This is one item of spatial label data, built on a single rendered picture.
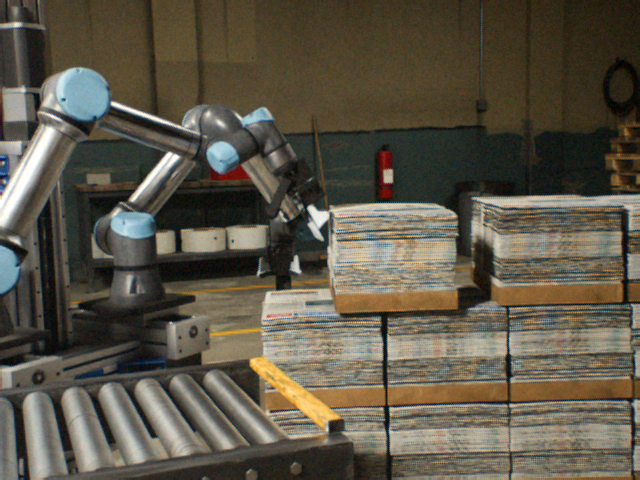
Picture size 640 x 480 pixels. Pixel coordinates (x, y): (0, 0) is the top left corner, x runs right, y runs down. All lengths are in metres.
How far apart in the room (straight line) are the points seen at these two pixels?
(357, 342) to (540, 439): 0.49
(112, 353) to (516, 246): 1.04
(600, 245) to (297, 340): 0.74
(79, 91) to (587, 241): 1.19
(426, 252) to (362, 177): 7.16
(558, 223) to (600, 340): 0.30
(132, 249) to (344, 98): 6.87
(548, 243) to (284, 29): 7.04
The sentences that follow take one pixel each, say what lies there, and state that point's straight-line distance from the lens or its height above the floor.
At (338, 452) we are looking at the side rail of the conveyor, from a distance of 1.33.
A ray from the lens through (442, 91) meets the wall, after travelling 9.63.
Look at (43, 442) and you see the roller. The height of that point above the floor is 0.80.
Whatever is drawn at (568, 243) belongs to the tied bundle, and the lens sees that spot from 2.19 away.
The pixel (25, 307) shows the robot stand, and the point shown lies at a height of 0.85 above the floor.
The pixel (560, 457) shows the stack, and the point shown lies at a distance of 2.30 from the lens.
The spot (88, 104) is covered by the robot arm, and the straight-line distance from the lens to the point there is 2.01.
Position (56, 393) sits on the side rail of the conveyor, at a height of 0.79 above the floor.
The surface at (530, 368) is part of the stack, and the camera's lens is 2.21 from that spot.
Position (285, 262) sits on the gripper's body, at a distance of 2.63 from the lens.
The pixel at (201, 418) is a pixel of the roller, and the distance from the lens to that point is 1.50.
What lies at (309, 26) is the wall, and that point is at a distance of 9.11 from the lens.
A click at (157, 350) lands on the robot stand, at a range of 2.40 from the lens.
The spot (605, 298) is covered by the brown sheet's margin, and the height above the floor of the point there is 0.85.
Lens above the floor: 1.24
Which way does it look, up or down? 7 degrees down
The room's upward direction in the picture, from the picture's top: 2 degrees counter-clockwise
